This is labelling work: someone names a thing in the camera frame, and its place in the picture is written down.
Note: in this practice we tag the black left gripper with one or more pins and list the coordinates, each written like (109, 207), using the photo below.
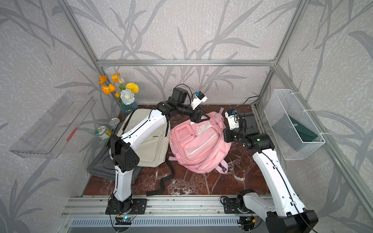
(196, 119)

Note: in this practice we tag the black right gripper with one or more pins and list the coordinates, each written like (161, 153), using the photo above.
(227, 138)

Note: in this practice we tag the pink backpack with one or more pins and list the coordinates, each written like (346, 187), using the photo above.
(200, 147)

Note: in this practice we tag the beige backpack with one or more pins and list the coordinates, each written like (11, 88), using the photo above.
(152, 151)

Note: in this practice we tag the grey backpack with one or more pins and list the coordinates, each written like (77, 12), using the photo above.
(102, 165)

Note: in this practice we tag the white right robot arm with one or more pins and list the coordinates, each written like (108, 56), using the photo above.
(287, 213)

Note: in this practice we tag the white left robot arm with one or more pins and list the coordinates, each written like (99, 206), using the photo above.
(123, 148)

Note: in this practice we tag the green box in basket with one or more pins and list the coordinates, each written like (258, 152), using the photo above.
(293, 132)

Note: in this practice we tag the blue glass vase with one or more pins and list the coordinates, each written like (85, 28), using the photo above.
(128, 108)

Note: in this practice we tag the artificial flower bouquet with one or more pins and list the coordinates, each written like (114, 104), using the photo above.
(124, 92)

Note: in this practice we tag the sunflower label plastic can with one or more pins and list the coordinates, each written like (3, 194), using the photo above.
(104, 133)

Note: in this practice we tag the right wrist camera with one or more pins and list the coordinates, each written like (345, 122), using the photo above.
(232, 118)

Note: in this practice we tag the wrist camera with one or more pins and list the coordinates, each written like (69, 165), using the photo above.
(197, 99)
(232, 118)

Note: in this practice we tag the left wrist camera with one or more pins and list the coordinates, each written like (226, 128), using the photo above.
(197, 99)

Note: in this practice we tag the white wire mesh basket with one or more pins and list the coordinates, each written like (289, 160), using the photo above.
(285, 102)

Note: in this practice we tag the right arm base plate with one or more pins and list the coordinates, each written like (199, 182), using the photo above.
(230, 205)

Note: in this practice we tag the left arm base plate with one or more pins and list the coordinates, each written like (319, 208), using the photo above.
(132, 207)

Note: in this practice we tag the clear acrylic wall shelf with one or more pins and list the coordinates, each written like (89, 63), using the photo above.
(51, 133)

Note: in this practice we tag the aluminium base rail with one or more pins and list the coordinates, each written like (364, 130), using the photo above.
(192, 205)

